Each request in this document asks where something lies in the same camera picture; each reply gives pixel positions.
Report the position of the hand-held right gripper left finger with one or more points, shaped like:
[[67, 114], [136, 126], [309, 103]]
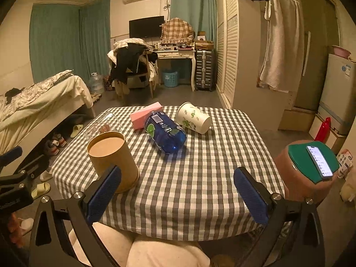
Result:
[[104, 193]]

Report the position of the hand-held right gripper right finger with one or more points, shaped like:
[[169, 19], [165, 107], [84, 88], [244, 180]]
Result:
[[251, 197]]

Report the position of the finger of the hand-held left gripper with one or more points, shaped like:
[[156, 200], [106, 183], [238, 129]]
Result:
[[16, 178], [11, 153]]

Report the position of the brown paper cup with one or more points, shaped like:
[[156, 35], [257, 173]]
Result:
[[111, 155]]

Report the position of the white green-print paper cup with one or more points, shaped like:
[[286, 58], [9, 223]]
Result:
[[192, 118]]

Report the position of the pale yellow slipper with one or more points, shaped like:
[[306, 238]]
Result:
[[41, 189]]

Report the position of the white slipper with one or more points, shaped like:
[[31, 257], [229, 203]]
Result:
[[25, 225], [46, 175]]

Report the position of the pair of sneakers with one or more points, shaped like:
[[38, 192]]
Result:
[[54, 144]]

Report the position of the brown stool with green top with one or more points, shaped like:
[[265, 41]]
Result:
[[294, 175]]

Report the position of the bed with cream bedding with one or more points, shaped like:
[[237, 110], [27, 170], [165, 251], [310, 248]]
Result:
[[41, 103]]

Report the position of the cream fleece cloth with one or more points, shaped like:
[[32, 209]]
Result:
[[139, 249]]

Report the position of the clear drinking glass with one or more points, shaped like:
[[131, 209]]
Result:
[[104, 125]]

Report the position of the pale green slipper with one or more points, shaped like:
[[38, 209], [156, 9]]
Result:
[[76, 130]]

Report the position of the grey checked tablecloth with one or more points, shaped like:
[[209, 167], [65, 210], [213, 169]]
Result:
[[180, 183]]

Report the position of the smartphone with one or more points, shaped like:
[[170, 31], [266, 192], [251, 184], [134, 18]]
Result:
[[319, 161]]

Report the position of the blue plastic bottle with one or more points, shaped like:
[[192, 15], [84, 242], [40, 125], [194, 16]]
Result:
[[164, 133]]

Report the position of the pink box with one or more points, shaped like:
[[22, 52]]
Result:
[[141, 115]]

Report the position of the red bottle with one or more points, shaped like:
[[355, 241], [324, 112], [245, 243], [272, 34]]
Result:
[[323, 130]]

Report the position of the white storage box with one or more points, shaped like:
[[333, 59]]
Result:
[[328, 136]]

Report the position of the printed carton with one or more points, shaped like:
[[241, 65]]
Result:
[[345, 163]]

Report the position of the large water jug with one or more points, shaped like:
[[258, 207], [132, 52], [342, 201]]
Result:
[[96, 84]]

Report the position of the green curtain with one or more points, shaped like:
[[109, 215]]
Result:
[[192, 2], [66, 39]]

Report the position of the blue laundry basket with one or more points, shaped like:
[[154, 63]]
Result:
[[170, 78]]

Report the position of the white small fridge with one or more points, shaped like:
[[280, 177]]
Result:
[[338, 94]]

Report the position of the chair piled with clothes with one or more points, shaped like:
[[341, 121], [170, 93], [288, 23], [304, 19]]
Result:
[[129, 61]]

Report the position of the grey ribbed suitcase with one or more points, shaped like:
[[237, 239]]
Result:
[[205, 69]]

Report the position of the white louvered wardrobe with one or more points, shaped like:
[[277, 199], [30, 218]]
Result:
[[229, 47]]

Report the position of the white dressing desk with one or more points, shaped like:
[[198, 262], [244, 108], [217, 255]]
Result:
[[173, 54]]

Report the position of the white hanging towel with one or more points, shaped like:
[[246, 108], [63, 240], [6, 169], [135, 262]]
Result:
[[281, 41]]

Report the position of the pink basin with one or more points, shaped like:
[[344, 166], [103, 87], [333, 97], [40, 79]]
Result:
[[341, 51]]

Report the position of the black television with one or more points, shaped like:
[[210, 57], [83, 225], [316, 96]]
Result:
[[146, 26]]

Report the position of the plaid cloth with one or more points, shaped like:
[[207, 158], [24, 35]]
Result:
[[176, 30]]

